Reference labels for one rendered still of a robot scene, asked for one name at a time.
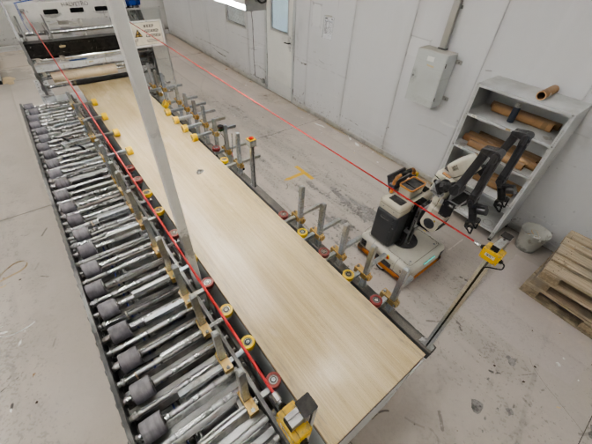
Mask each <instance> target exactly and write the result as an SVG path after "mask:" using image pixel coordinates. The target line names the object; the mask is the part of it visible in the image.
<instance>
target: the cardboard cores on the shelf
mask: <svg viewBox="0 0 592 444"><path fill-rule="evenodd" d="M512 109H513V107H511V106H509V105H506V104H503V103H501V102H498V101H496V100H494V101H493V102H492V104H491V111H493V112H496V113H498V114H501V115H504V116H507V117H509V115H510V113H511V111H512ZM515 120H516V121H519V122H523V123H526V124H528V125H530V126H533V127H535V128H538V129H540V130H544V131H546V132H549V133H550V132H551V131H552V130H556V131H559V129H560V128H561V127H562V125H563V124H562V123H559V122H554V121H552V120H549V119H546V118H544V117H542V116H539V115H534V114H531V113H529V112H526V111H523V110H520V112H519V113H518V115H517V116H516V118H515ZM462 139H465V140H467V141H468V143H467V145H468V146H470V147H472V148H474V149H476V150H478V151H480V150H481V149H482V148H484V147H486V146H487V145H490V146H495V147H499V148H500V147H501V146H502V145H503V144H504V143H505V141H504V140H501V139H499V138H497V137H494V136H492V135H489V134H487V133H485V132H483V131H480V132H479V133H477V132H475V131H473V130H471V131H470V132H469V133H468V132H466V133H465V134H464V135H463V137H462ZM515 148H516V146H515V145H513V146H512V147H511V148H510V149H509V150H508V151H507V153H506V155H505V156H504V157H503V159H502V160H501V162H503V163H507V162H508V161H509V159H510V157H511V156H512V154H513V152H514V150H515ZM541 158H542V157H540V156H538V155H536V154H534V153H532V152H528V151H526V150H525V151H524V153H523V154H522V156H521V157H520V159H519V160H518V162H517V164H516V165H515V167H514V168H516V169H518V170H520V171H521V170H522V169H523V168H524V167H525V168H527V169H529V170H531V171H534V169H535V168H536V166H537V164H538V163H539V161H540V160H541ZM480 177H481V176H480V175H479V174H474V175H473V177H472V179H474V180H476V181H478V180H479V178H480ZM498 177H499V175H498V174H496V173H493V175H492V177H491V179H490V180H489V181H488V183H487V185H486V186H488V187H490V188H492V189H495V190H497V184H496V183H495V182H496V180H497V178H498ZM507 184H512V185H516V188H517V192H519V191H520V190H521V188H522V186H520V185H518V184H516V183H514V182H512V181H510V180H507Z"/></svg>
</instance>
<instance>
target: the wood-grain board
mask: <svg viewBox="0 0 592 444"><path fill-rule="evenodd" d="M80 90H81V92H82V93H83V94H84V96H85V97H86V98H87V100H88V101H89V100H91V99H96V100H97V101H98V105H97V106H94V105H93V104H91V106H92V107H93V109H94V110H95V112H96V113H97V115H101V113H107V116H108V120H105V121H104V120H103V119H101V120H102V121H103V123H104V124H105V126H106V127H107V129H108V130H109V131H112V130H113V129H118V130H119V131H120V134H121V135H120V136H119V137H115V135H113V138H114V139H115V141H116V142H117V143H118V144H119V146H120V147H121V149H122V150H124V149H125V147H128V146H131V147H132V149H133V152H134V154H131V155H128V154H127V153H125V155H126V156H127V158H128V159H129V161H130V162H131V164H132V165H133V166H134V167H135V169H136V170H137V172H138V173H139V175H140V176H141V177H142V178H143V181H144V182H145V184H146V185H147V187H148V188H149V190H151V191H152V193H153V195H154V196H155V198H156V199H157V201H158V202H159V204H160V205H161V207H163V208H164V211H165V213H166V214H167V216H168V217H169V218H170V219H171V221H172V222H173V224H174V225H175V223H174V218H173V214H172V212H171V209H170V206H169V203H168V201H167V195H166V192H165V190H164V187H163V183H162V180H161V178H160V175H159V170H158V167H157V164H156V161H155V158H154V156H153V152H152V148H151V145H150V142H149V139H148V136H147V133H146V130H145V127H144V122H143V119H142V116H141V114H140V111H139V108H138V104H137V100H136V97H135V94H134V91H133V88H132V85H131V83H130V80H123V81H118V82H114V83H108V84H103V85H93V86H88V87H83V88H80ZM150 96H151V95H150ZM151 99H152V104H153V108H154V112H155V115H156V118H157V121H158V125H159V130H160V134H161V136H162V140H163V143H164V146H165V149H166V155H167V158H168V162H169V165H170V168H171V171H172V175H173V177H174V184H175V187H176V190H177V193H178V197H179V199H180V203H181V208H182V212H183V215H184V218H185V221H186V225H187V228H188V231H189V237H190V240H191V243H192V247H193V249H194V253H195V255H196V256H197V259H198V260H199V262H200V263H201V264H202V265H203V267H204V268H205V270H206V271H207V273H208V274H209V276H210V277H211V278H213V281H214V283H215V285H216V286H217V288H218V289H219V290H220V291H221V293H222V294H223V296H224V297H225V299H226V300H227V302H228V303H229V304H230V305H231V306H232V307H233V311H234V312H235V313H236V314H237V316H238V317H239V319H240V320H241V322H242V323H243V325H244V326H245V328H246V329H247V331H248V332H249V334H250V335H251V336H252V337H253V338H254V339H255V342H256V343H257V345H258V346H259V348H260V349H261V351H262V352H263V354H264V355H265V357H266V358H267V360H268V361H269V362H270V363H271V365H272V366H273V368H274V369H275V371H276V372H277V373H279V374H280V376H281V380H282V381H283V383H284V384H285V385H286V387H287V388H288V389H289V391H290V392H291V394H292V395H293V397H294V398H295V400H296V401H297V400H298V399H300V398H301V397H302V396H303V395H305V394H306V393H307V392H308V393H309V394H310V396H311V397H312V398H313V399H314V401H315V402H316V403H317V405H318V409H317V412H316V415H315V419H314V424H313V426H314V427H315V429H316V430H317V432H318V433H319V434H320V435H321V437H322V438H323V440H324V441H325V443H326V444H338V443H339V442H340V441H341V440H342V439H343V438H344V437H345V436H346V435H347V434H348V433H349V432H350V431H351V430H352V429H353V428H354V427H355V426H356V425H357V424H358V423H359V422H360V421H361V420H362V419H363V418H364V417H365V416H366V414H367V413H368V412H369V411H370V410H371V409H372V408H373V407H374V406H375V405H376V404H377V403H378V402H379V401H380V400H381V399H382V398H383V397H384V396H385V395H386V394H387V393H388V392H389V391H390V390H391V389H392V388H393V387H394V386H395V385H396V384H397V383H398V382H399V381H400V380H401V379H402V378H403V377H404V376H405V375H406V374H407V373H408V372H409V371H410V370H411V369H412V368H413V367H414V366H415V365H416V364H417V363H418V362H419V361H420V360H421V359H422V358H423V357H424V356H425V354H424V353H423V352H422V351H421V350H420V349H419V348H418V347H417V346H416V345H415V344H414V343H413V342H412V341H411V340H410V339H409V338H408V337H407V336H406V335H405V334H404V333H403V332H402V331H401V330H400V329H399V328H398V327H397V326H396V325H394V324H393V323H392V322H391V321H390V320H389V319H388V318H387V317H386V316H385V315H384V314H383V313H382V312H381V311H380V310H378V309H377V308H376V307H375V306H374V305H373V304H372V303H371V302H370V301H369V300H368V299H367V298H366V297H365V296H363V295H362V294H361V293H360V292H359V291H358V290H357V289H356V288H355V287H354V286H353V285H352V284H351V283H350V282H349V281H347V280H346V279H345V278H344V277H343V276H342V275H341V274H340V273H339V272H338V271H337V270H336V269H335V268H334V267H333V266H331V265H330V264H329V263H328V262H327V261H326V260H325V259H324V258H323V257H322V256H321V255H320V254H319V253H318V252H316V251H315V250H314V249H313V248H312V247H311V246H310V245H309V244H308V243H307V242H306V241H305V240H304V239H303V238H302V237H300V236H299V235H298V234H297V233H296V232H295V231H294V230H293V229H292V228H291V227H290V226H289V225H288V224H287V223H286V222H284V220H283V219H281V218H280V217H279V216H278V215H277V213H276V212H274V211H273V210H272V209H271V208H270V207H269V206H268V205H267V204H266V203H265V202H264V201H263V200H262V199H261V198H260V197H259V196H258V195H257V194H256V193H254V192H253V191H252V190H251V189H250V188H249V187H248V186H247V185H246V184H245V183H244V182H243V181H242V180H241V179H240V178H238V177H237V176H236V175H235V174H234V173H233V172H232V171H231V170H230V169H229V168H228V167H227V166H226V165H225V164H223V163H222V162H221V161H220V160H219V159H218V158H217V157H216V156H215V155H214V154H213V153H212V152H211V151H210V150H209V149H207V148H206V147H205V146H204V145H203V144H202V143H201V142H200V141H199V140H198V141H195V142H193V141H192V140H191V137H190V135H191V133H190V132H189V131H188V132H184V133H183V132H182V130H181V126H182V124H181V123H176V124H174V122H173V119H172V117H173V116H172V115H169V116H166V115H165V112H164V109H165V108H164V107H162V105H160V104H159V103H158V102H157V101H156V100H155V99H154V98H153V97H152V96H151ZM198 169H203V170H204V172H202V173H201V174H196V171H197V170H198ZM175 227H176V226H175Z"/></svg>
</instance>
